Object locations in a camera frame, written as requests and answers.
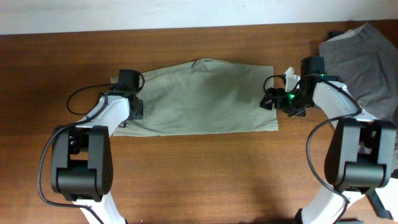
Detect left black camera cable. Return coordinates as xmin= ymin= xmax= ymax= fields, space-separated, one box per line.
xmin=37 ymin=72 xmax=146 ymax=224

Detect right black camera cable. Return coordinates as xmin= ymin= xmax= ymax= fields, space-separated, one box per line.
xmin=262 ymin=73 xmax=363 ymax=224

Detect black camera cable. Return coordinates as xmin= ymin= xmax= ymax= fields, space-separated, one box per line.
xmin=37 ymin=72 xmax=146 ymax=224
xmin=262 ymin=73 xmax=363 ymax=224

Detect dark garment under pile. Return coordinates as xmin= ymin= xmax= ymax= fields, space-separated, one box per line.
xmin=326 ymin=30 xmax=345 ymax=42

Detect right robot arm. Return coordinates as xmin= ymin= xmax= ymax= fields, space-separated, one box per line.
xmin=260 ymin=73 xmax=396 ymax=223

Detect grey shorts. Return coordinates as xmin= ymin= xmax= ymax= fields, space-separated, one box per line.
xmin=318 ymin=22 xmax=398 ymax=170

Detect khaki green shorts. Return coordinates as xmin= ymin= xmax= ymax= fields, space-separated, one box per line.
xmin=113 ymin=58 xmax=279 ymax=137

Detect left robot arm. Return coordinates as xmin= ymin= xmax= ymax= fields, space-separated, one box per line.
xmin=51 ymin=90 xmax=142 ymax=223

